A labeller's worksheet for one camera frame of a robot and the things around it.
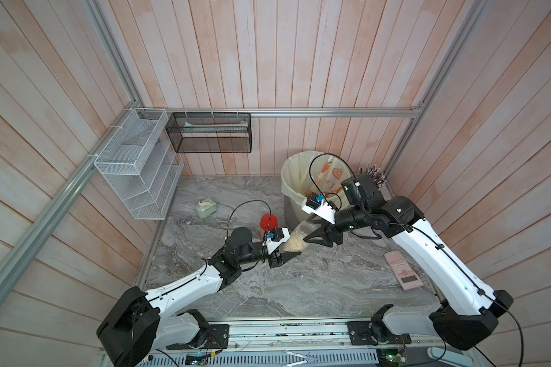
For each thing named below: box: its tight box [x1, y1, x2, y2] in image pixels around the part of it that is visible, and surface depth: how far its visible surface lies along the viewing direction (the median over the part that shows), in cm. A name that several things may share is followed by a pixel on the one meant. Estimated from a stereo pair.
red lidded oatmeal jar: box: [260, 214, 279, 232], surface depth 91 cm
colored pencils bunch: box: [365, 164, 388, 189], surface depth 100 cm
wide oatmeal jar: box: [281, 220, 318, 253], surface depth 68 cm
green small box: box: [195, 197, 218, 218], surface depth 103 cm
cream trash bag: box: [280, 150, 353, 207], surface depth 92 cm
